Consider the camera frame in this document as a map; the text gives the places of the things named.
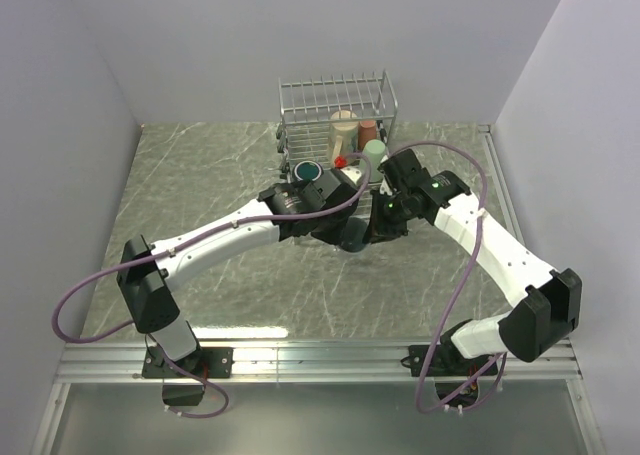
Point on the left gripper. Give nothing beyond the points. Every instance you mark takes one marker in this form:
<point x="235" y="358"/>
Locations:
<point x="335" y="237"/>

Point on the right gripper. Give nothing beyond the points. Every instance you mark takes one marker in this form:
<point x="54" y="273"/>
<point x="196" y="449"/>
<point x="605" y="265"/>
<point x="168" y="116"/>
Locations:
<point x="379" y="229"/>

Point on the dark green mug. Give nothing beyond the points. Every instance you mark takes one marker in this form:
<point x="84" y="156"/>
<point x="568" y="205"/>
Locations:
<point x="307" y="171"/>

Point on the light green cup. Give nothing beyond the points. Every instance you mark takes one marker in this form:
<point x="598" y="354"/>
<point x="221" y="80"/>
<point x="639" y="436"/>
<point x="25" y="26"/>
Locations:
<point x="374" y="152"/>

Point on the light blue mug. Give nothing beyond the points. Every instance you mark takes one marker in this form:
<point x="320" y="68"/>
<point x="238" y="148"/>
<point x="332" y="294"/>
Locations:
<point x="353" y="235"/>

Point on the pink mug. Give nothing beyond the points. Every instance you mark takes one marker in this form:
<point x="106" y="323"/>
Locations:
<point x="367" y="131"/>

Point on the cream tall mug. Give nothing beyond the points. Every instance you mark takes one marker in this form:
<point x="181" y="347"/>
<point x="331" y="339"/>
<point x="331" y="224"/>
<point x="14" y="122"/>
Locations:
<point x="343" y="132"/>

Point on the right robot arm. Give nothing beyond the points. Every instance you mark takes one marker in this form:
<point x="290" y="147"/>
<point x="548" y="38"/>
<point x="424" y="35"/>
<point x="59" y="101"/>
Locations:
<point x="545" y="303"/>

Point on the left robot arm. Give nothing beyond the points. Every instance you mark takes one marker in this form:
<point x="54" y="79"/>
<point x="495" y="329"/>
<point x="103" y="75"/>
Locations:
<point x="151" y="272"/>

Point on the metal dish rack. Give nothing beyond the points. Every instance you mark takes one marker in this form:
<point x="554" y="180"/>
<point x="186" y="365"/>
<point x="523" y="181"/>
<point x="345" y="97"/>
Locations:
<point x="306" y="106"/>

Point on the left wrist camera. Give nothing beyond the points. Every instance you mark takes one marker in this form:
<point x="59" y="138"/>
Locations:
<point x="352" y="172"/>

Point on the aluminium rail frame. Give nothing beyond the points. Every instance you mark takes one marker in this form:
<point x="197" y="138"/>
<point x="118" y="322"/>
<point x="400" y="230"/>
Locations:
<point x="333" y="396"/>

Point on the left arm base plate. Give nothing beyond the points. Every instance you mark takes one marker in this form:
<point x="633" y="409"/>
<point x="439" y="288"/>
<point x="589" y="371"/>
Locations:
<point x="186" y="382"/>

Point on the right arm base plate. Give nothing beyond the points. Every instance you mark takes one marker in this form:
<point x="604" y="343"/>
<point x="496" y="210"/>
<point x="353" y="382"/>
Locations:
<point x="446" y="363"/>

